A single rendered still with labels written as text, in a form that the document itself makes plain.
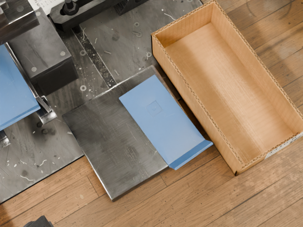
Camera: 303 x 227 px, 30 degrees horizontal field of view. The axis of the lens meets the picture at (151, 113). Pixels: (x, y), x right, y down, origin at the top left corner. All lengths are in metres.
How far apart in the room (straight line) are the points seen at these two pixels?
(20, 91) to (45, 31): 0.11
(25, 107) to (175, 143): 0.23
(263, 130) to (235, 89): 0.08
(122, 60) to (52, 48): 0.13
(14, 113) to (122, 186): 0.19
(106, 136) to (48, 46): 0.17
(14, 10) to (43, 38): 0.16
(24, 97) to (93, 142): 0.13
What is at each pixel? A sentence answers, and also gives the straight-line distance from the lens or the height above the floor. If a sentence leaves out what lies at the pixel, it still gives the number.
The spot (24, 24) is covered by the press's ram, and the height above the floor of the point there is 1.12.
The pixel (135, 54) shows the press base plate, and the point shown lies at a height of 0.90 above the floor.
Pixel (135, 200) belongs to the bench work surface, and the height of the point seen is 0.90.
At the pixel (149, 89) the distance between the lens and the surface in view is 0.90.
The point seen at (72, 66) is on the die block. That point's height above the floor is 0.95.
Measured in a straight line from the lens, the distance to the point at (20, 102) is 0.85.
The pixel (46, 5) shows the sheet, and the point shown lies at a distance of 0.96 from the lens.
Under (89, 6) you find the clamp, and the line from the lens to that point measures 0.92.
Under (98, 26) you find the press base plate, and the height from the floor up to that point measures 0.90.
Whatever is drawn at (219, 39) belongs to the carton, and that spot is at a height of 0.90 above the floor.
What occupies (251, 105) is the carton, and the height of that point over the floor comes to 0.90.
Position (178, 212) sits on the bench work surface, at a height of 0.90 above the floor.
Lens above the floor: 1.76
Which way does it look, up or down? 70 degrees down
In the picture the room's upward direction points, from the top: 4 degrees counter-clockwise
